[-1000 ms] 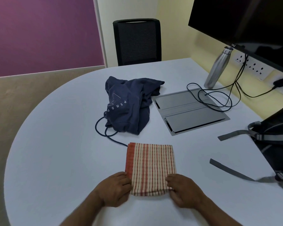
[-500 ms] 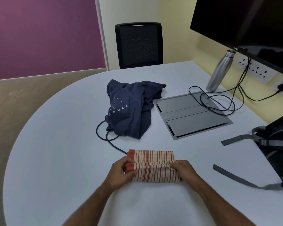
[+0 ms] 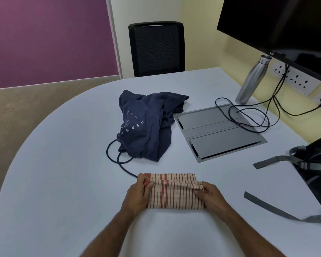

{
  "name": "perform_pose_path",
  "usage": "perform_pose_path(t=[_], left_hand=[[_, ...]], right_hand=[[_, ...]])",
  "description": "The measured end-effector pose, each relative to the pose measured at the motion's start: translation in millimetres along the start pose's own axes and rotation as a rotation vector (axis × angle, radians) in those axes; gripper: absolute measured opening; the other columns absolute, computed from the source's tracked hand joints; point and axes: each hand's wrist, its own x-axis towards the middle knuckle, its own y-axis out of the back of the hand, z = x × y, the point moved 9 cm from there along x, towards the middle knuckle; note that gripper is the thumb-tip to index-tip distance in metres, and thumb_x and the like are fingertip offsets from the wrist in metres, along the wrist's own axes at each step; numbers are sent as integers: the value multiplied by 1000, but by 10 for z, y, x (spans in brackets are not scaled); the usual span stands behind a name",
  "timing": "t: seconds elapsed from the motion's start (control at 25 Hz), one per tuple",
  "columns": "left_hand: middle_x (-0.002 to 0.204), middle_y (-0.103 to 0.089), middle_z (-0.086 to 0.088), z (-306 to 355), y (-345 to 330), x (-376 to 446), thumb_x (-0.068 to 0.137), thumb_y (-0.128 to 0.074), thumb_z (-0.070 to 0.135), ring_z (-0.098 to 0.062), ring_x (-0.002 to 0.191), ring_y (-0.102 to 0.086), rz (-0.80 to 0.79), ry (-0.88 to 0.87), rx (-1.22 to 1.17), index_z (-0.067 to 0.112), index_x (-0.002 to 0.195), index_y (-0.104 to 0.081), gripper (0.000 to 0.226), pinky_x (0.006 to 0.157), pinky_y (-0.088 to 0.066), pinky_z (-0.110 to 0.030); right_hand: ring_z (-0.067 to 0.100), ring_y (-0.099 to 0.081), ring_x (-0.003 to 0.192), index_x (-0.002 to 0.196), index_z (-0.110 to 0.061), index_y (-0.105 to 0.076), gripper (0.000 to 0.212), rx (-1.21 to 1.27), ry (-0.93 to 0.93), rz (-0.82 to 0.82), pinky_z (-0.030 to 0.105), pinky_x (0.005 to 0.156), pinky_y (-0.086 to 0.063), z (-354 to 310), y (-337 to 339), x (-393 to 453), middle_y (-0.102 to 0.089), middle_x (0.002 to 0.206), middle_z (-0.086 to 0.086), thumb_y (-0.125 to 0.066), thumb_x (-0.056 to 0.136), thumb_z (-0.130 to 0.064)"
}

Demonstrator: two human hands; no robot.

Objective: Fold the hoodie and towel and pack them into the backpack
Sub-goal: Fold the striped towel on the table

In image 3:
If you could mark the black grey backpack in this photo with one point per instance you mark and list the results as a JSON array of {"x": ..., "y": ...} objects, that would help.
[{"x": 318, "y": 157}]

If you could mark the person's left hand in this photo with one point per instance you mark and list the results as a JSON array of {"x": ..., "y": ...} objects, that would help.
[{"x": 136, "y": 196}]

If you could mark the steel water bottle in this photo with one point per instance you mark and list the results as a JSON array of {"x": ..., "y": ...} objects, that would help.
[{"x": 250, "y": 82}]

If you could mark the person's right forearm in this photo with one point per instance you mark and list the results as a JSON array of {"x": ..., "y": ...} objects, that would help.
[{"x": 248, "y": 235}]

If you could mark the black mesh back chair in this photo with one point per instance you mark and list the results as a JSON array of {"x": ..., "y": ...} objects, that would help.
[{"x": 156, "y": 50}]

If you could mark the red striped cloth clothes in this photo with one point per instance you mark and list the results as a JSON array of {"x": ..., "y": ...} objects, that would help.
[{"x": 174, "y": 195}]

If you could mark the navy blue hoodie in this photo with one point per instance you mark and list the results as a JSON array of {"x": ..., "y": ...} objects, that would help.
[{"x": 147, "y": 125}]

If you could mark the person's left forearm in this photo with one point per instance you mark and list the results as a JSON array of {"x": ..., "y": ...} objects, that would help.
[{"x": 107, "y": 235}]

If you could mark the white wall socket strip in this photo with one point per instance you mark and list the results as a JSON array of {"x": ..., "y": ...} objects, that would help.
[{"x": 297, "y": 78}]

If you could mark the black television screen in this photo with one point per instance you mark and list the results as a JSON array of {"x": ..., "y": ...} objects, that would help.
[{"x": 283, "y": 24}]

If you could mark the person's right hand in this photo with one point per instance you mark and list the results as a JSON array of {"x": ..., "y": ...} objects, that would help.
[{"x": 212, "y": 200}]

